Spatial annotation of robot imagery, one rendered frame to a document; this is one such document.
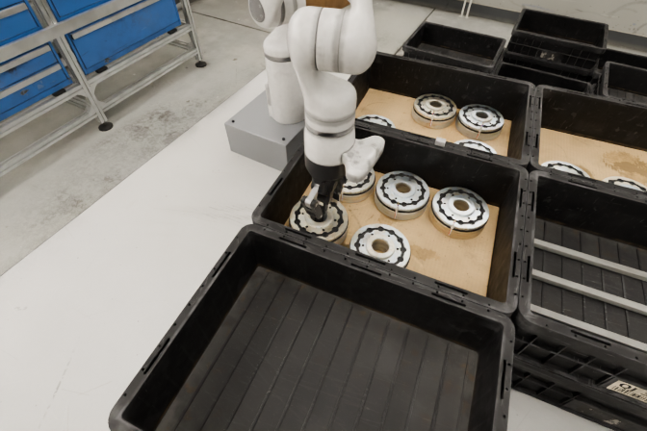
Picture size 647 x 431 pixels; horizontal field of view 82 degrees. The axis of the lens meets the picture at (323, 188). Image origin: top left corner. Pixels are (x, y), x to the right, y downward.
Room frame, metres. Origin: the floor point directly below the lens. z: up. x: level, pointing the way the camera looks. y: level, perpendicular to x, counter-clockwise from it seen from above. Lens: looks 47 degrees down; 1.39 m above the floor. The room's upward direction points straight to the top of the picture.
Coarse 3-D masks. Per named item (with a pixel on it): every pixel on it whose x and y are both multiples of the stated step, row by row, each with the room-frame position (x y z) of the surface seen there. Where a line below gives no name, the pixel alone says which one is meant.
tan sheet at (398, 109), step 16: (368, 96) 0.85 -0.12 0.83; (384, 96) 0.85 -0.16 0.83; (400, 96) 0.85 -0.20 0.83; (368, 112) 0.78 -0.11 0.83; (384, 112) 0.78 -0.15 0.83; (400, 112) 0.78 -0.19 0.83; (400, 128) 0.71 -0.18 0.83; (416, 128) 0.71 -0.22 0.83; (448, 128) 0.71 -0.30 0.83; (496, 144) 0.65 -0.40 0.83
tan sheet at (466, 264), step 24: (432, 192) 0.51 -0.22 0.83; (360, 216) 0.44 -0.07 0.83; (384, 216) 0.44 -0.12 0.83; (408, 240) 0.39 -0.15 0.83; (432, 240) 0.39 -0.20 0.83; (456, 240) 0.39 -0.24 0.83; (480, 240) 0.39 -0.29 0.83; (408, 264) 0.34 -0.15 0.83; (432, 264) 0.34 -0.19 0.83; (456, 264) 0.34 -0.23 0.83; (480, 264) 0.34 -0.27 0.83; (480, 288) 0.30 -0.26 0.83
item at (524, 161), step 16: (432, 64) 0.83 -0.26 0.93; (352, 80) 0.76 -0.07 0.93; (496, 80) 0.77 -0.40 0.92; (512, 80) 0.76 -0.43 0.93; (528, 96) 0.70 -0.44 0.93; (528, 112) 0.64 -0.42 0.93; (384, 128) 0.59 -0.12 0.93; (528, 128) 0.59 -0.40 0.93; (448, 144) 0.54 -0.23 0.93; (528, 144) 0.54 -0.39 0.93; (512, 160) 0.50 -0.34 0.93; (528, 160) 0.50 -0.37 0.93
